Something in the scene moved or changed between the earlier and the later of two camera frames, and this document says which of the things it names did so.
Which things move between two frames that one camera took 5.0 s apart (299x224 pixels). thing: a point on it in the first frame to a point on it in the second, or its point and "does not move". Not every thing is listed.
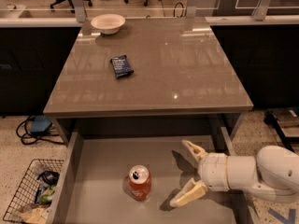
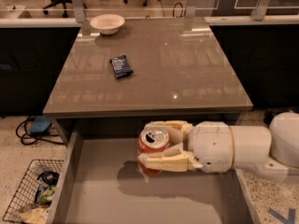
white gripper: x=214 y=170 to x=212 y=146
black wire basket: x=34 y=195 does not move
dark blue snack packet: x=121 y=65 does not move
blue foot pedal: x=40 y=124 does not move
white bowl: x=108 y=23 does not move
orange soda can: x=139 y=182 to x=150 y=140
